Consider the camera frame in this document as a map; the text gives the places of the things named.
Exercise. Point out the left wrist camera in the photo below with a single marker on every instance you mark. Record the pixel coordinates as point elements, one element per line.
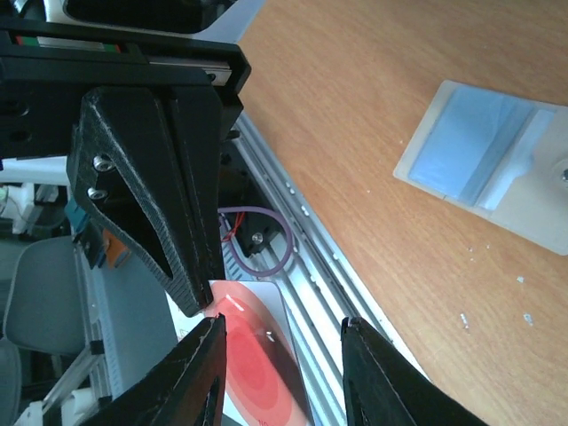
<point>175,16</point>

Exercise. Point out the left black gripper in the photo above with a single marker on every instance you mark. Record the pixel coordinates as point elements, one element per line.
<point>144,168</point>

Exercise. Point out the aluminium front rail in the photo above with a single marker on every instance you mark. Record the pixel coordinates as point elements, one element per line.
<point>319,286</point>

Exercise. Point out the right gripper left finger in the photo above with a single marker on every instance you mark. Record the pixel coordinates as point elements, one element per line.
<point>186,388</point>

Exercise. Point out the grey office chair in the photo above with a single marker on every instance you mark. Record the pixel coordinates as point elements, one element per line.
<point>43,313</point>

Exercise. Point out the slotted cable duct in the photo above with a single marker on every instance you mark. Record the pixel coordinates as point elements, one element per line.
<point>233,269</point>

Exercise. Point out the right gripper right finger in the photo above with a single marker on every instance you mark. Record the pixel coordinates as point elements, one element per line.
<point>381,387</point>

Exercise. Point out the orange object in background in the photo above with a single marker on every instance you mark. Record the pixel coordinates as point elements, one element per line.
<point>116,252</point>

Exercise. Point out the white card holder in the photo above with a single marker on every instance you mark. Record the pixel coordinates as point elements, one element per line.
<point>498,156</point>

